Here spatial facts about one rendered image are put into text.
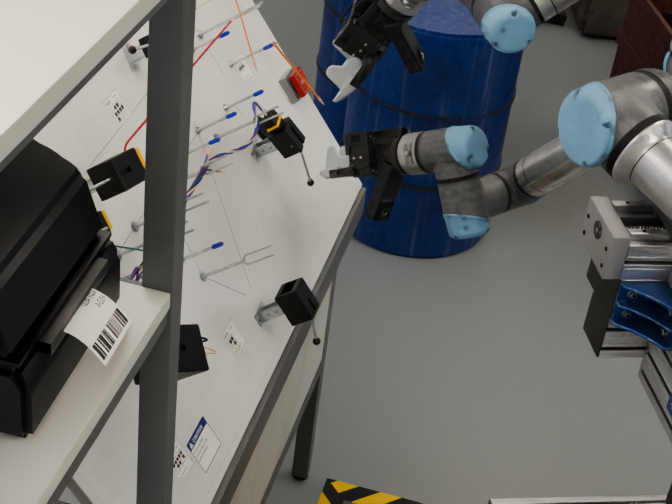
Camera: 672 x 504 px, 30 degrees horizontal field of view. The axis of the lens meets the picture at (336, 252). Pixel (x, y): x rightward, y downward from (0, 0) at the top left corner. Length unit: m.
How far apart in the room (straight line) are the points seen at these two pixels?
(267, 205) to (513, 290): 1.78
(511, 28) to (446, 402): 1.74
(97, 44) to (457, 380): 2.72
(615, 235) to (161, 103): 1.17
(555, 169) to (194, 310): 0.65
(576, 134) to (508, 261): 2.27
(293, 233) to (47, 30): 1.44
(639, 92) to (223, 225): 0.75
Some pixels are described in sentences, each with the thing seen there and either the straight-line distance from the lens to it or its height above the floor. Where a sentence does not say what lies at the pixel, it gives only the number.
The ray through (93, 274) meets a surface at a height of 1.55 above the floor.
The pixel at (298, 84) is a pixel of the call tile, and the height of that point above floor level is 1.12.
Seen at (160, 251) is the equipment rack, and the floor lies 1.51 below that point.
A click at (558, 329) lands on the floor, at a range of 3.87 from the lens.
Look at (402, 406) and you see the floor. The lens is 3.47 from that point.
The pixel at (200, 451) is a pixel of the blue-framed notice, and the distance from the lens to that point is 1.94.
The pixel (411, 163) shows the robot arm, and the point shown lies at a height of 1.17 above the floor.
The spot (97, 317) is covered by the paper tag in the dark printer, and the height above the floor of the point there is 1.53.
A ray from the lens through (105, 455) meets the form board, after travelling 1.77.
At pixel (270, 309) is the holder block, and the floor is 0.96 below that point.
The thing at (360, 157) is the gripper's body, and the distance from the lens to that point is 2.27.
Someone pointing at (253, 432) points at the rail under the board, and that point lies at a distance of 2.07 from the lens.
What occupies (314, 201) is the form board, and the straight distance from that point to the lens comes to 2.48.
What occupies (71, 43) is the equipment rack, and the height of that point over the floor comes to 1.85.
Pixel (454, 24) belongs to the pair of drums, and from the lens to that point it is 3.73.
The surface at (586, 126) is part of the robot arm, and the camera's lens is 1.85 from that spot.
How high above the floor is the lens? 2.27
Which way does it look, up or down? 34 degrees down
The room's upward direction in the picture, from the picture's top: 8 degrees clockwise
